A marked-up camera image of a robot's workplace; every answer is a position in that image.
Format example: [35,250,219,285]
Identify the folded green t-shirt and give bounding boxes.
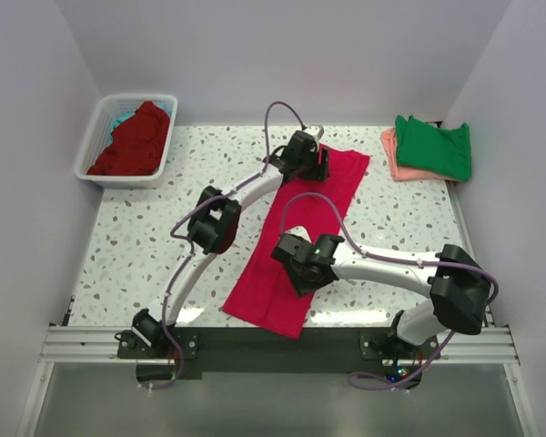
[395,115,472,182]

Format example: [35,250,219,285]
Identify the dark red t-shirt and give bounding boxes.
[87,101,170,177]

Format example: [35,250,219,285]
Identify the light blue t-shirt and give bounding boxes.
[112,103,172,131]

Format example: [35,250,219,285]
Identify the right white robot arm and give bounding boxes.
[271,231,493,360]

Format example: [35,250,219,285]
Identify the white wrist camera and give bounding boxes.
[304,125,325,143]
[286,226,312,243]

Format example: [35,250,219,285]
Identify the aluminium rail frame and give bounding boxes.
[15,190,541,437]

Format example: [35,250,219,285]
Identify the folded peach t-shirt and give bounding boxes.
[380,127,458,182]

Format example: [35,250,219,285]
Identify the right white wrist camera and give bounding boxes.
[286,226,312,243]

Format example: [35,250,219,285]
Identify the pink red t-shirt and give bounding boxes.
[223,148,370,340]

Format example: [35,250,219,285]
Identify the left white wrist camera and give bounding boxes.
[304,125,325,143]

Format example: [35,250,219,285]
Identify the white plastic laundry basket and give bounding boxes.
[75,93,177,188]

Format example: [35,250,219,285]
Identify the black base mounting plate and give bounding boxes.
[115,327,440,383]

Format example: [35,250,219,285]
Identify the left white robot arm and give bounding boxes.
[130,125,329,357]

